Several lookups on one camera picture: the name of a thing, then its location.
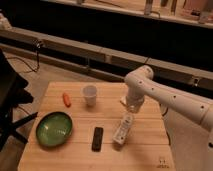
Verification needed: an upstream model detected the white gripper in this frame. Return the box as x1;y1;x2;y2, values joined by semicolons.
120;96;143;113

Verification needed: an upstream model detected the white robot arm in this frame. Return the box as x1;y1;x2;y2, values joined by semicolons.
124;65;213;148

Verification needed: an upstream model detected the translucent plastic cup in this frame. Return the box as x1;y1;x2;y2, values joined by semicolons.
82;85;97;107

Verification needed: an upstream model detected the black remote control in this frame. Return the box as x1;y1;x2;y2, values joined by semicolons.
92;127;103;152

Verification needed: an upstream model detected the wooden table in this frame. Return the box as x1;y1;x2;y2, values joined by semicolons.
18;82;175;171

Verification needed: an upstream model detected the orange carrot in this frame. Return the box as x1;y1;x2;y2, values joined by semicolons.
62;93;71;107

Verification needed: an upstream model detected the green bowl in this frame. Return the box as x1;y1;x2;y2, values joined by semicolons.
36;111;73;148

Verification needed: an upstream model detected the black chair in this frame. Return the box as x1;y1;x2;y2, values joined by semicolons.
0;49;37;151

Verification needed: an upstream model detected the black cable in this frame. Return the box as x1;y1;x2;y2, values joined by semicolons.
5;39;44;74

